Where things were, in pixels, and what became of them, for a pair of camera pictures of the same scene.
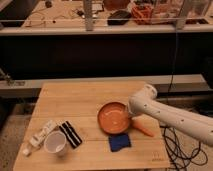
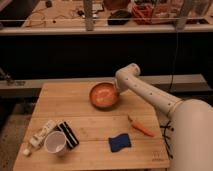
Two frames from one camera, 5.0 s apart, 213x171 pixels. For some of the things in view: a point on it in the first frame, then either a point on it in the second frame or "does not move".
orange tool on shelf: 142,13 does not move
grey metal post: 88,15 does not move
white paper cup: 55,142 does not move
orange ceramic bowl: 113,117 -> 104,95
